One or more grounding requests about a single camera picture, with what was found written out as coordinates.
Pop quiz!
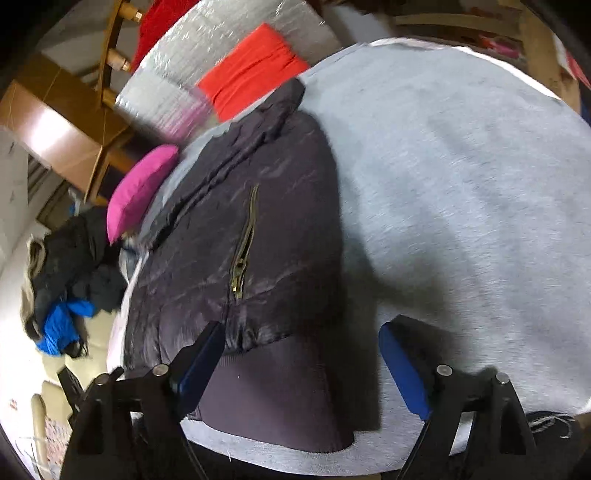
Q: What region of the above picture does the dark knit cloth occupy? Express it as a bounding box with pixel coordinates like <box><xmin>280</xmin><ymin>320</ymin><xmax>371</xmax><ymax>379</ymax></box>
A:
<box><xmin>526</xmin><ymin>410</ymin><xmax>583</xmax><ymax>446</ymax></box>

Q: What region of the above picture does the blue jacket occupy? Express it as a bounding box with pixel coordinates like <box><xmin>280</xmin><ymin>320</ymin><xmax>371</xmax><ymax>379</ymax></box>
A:
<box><xmin>36</xmin><ymin>298</ymin><xmax>97</xmax><ymax>356</ymax></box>

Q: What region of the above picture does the wooden cabinet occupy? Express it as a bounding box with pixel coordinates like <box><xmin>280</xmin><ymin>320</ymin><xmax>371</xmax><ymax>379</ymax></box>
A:
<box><xmin>0</xmin><ymin>53</ymin><xmax>139</xmax><ymax>206</ymax></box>

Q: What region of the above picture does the silver foil insulation mat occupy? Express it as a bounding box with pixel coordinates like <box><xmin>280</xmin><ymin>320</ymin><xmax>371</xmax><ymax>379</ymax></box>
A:
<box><xmin>113</xmin><ymin>0</ymin><xmax>345</xmax><ymax>139</ymax></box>

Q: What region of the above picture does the wooden shelf rack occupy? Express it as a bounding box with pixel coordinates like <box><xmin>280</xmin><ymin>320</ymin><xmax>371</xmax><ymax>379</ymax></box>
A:
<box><xmin>392</xmin><ymin>0</ymin><xmax>591</xmax><ymax>93</ymax></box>

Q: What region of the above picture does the red cloth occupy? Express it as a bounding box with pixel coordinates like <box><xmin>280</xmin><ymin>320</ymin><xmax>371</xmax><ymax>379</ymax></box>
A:
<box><xmin>131</xmin><ymin>0</ymin><xmax>199</xmax><ymax>72</ymax></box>

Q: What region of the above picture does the wooden banister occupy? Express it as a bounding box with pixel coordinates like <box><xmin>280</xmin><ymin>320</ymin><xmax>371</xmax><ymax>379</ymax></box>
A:
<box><xmin>95</xmin><ymin>0</ymin><xmax>144</xmax><ymax>109</ymax></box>

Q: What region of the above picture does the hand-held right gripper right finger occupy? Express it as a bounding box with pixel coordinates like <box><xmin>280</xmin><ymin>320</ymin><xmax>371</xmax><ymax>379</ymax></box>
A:
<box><xmin>379</xmin><ymin>315</ymin><xmax>541</xmax><ymax>480</ymax></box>

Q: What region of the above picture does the black coat pile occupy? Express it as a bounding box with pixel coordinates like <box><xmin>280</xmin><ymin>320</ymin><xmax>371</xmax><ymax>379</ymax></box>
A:
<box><xmin>28</xmin><ymin>205</ymin><xmax>127</xmax><ymax>342</ymax></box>

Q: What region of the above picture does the light grey garment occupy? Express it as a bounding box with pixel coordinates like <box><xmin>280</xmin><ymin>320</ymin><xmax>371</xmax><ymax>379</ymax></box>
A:
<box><xmin>119</xmin><ymin>233</ymin><xmax>153</xmax><ymax>282</ymax></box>

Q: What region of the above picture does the red pillow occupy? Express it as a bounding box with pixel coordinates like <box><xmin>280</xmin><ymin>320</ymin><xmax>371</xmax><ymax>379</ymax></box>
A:
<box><xmin>196</xmin><ymin>23</ymin><xmax>311</xmax><ymax>123</ymax></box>

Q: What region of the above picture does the pink pillow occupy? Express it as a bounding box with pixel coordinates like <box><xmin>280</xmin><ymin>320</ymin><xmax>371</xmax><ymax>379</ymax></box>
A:
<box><xmin>106</xmin><ymin>144</ymin><xmax>180</xmax><ymax>244</ymax></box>

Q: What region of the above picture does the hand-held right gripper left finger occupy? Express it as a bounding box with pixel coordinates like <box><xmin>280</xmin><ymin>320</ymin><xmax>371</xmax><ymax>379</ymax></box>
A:
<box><xmin>60</xmin><ymin>320</ymin><xmax>227</xmax><ymax>480</ymax></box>

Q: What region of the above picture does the dark navy quilted jacket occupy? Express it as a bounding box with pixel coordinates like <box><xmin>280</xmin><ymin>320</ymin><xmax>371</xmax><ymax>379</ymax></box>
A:
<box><xmin>121</xmin><ymin>78</ymin><xmax>356</xmax><ymax>453</ymax></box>

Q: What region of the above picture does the white bed sheet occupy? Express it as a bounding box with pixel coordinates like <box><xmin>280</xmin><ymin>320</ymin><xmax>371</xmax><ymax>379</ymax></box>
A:
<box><xmin>106</xmin><ymin>272</ymin><xmax>139</xmax><ymax>374</ymax></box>

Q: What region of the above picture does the beige fleece garment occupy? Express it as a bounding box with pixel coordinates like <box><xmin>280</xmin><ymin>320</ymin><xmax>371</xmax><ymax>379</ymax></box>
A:
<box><xmin>19</xmin><ymin>235</ymin><xmax>47</xmax><ymax>337</ymax></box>

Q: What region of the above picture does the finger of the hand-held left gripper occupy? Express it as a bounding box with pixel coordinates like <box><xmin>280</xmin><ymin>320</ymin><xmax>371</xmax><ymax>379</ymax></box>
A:
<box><xmin>56</xmin><ymin>368</ymin><xmax>86</xmax><ymax>409</ymax></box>

